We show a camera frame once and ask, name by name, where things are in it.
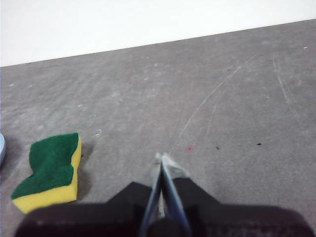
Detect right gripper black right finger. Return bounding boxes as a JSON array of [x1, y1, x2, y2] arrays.
[[161, 153, 313, 237]]

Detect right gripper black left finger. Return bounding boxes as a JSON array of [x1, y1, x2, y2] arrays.
[[14, 153, 163, 237]]

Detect yellow sponge with green pad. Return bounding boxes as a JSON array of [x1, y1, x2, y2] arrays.
[[10, 132, 83, 214]]

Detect light blue round plate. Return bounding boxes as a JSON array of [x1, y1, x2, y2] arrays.
[[0, 133, 6, 171]]

